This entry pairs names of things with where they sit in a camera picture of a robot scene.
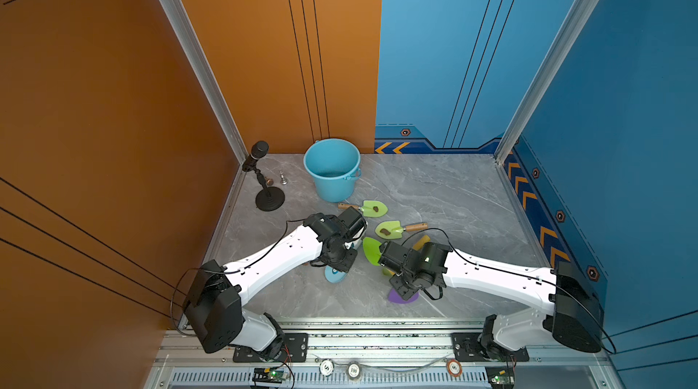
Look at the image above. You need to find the light blue trowel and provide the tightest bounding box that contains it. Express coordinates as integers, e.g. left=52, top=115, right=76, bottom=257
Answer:
left=324, top=266, right=346, bottom=284

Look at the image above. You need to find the green trowel yellow blue handle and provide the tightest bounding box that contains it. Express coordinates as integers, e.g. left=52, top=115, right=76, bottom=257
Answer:
left=362, top=236, right=382, bottom=266

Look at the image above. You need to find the lime trowel yellow handle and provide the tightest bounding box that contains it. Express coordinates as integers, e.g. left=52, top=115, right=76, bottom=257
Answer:
left=382, top=234, right=431, bottom=276

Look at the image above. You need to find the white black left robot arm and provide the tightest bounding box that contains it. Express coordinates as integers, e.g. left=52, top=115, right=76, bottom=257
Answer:
left=182, top=208, right=367, bottom=360

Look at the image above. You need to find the green trowel brown handle upper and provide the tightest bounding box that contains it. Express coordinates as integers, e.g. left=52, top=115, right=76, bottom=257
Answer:
left=337, top=200, right=388, bottom=218

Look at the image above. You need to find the light blue plastic bucket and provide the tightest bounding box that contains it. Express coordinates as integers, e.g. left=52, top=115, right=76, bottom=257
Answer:
left=304, top=138, right=362, bottom=203

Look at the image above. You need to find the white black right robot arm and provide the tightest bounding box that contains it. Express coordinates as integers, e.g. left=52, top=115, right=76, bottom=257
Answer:
left=377, top=242, right=603, bottom=361

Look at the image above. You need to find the black microphone on stand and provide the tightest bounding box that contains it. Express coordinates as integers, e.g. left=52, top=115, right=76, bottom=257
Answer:
left=242, top=141, right=285, bottom=212

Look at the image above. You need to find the purple trowel pink handle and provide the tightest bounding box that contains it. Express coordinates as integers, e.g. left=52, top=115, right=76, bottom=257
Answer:
left=386, top=288, right=421, bottom=305

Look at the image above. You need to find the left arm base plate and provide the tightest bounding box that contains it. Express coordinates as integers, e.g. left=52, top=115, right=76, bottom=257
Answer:
left=233, top=333, right=309, bottom=364

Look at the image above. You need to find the green trowel wooden handle centre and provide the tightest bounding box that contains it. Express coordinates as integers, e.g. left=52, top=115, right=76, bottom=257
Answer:
left=376, top=221, right=428, bottom=240

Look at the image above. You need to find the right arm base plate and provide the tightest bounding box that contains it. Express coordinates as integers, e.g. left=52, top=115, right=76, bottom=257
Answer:
left=451, top=333, right=530, bottom=363

